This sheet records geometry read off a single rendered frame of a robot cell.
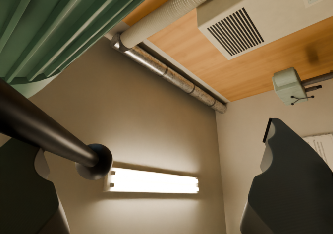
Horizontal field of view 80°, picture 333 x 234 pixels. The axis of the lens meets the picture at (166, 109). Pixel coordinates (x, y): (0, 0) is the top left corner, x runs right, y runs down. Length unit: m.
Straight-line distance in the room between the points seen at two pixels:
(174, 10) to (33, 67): 1.51
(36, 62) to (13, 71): 0.02
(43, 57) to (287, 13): 1.63
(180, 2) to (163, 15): 0.17
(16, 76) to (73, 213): 1.49
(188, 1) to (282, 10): 0.63
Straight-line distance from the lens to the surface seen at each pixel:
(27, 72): 0.21
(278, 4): 1.63
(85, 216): 1.70
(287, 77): 2.15
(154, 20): 1.74
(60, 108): 1.67
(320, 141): 2.98
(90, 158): 0.17
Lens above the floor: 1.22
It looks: 38 degrees up
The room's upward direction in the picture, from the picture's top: 109 degrees counter-clockwise
